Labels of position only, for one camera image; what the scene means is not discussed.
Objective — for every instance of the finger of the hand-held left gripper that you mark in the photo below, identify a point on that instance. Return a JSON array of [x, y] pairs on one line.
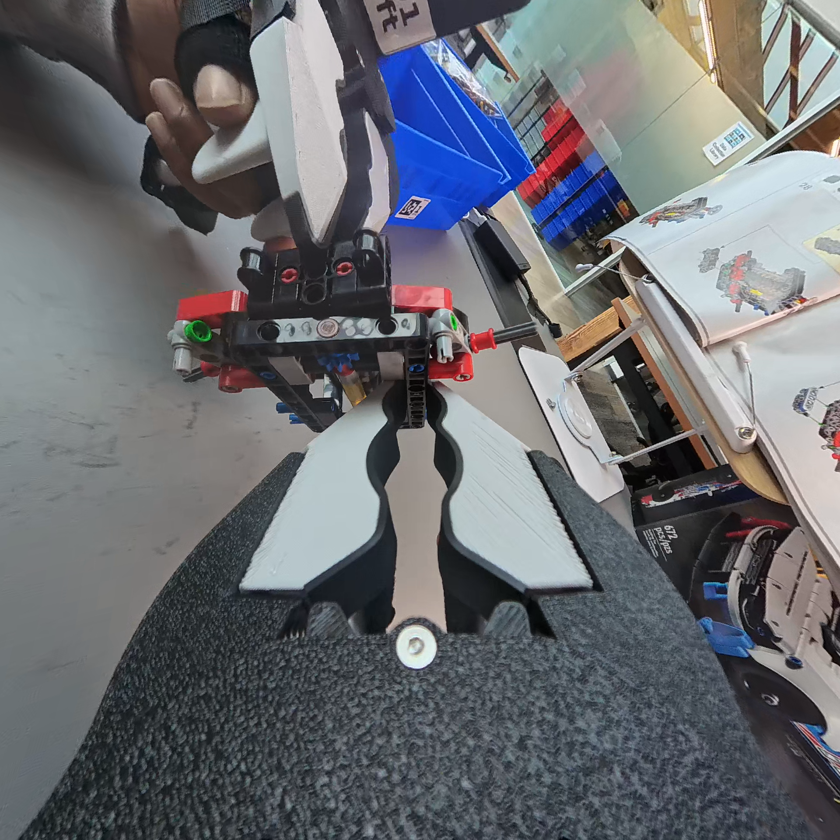
[[380, 190], [302, 131]]

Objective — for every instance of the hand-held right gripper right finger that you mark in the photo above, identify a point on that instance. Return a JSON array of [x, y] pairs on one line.
[[512, 512]]

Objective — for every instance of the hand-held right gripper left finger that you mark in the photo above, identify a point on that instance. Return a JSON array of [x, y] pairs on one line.
[[315, 518]]

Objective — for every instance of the black red brick assembly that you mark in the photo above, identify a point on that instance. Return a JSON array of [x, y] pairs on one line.
[[315, 289]]

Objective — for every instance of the grey desk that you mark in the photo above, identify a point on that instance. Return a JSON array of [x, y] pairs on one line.
[[98, 328]]

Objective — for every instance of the person's left hand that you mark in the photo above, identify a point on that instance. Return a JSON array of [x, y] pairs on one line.
[[190, 170]]

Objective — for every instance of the blue plastic bin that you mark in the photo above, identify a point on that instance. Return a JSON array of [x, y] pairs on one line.
[[446, 151]]

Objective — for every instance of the black power adapter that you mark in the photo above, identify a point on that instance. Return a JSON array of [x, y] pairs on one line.
[[499, 243]]

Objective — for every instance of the stack of red blue bins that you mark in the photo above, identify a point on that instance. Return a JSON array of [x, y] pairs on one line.
[[571, 197]]

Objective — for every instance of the wooden side table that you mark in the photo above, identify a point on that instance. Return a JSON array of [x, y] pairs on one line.
[[590, 334]]

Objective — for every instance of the wooden book stand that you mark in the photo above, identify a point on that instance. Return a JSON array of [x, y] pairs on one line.
[[689, 367]]

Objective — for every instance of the black toy car box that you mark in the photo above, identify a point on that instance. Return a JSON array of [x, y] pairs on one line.
[[774, 590]]

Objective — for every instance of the building instruction booklet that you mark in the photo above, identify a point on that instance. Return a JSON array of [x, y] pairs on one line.
[[754, 210]]

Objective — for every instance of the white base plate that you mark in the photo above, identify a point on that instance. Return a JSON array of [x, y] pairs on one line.
[[544, 374]]

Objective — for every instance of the small wall sign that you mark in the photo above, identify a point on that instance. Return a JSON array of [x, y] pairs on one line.
[[727, 143]]

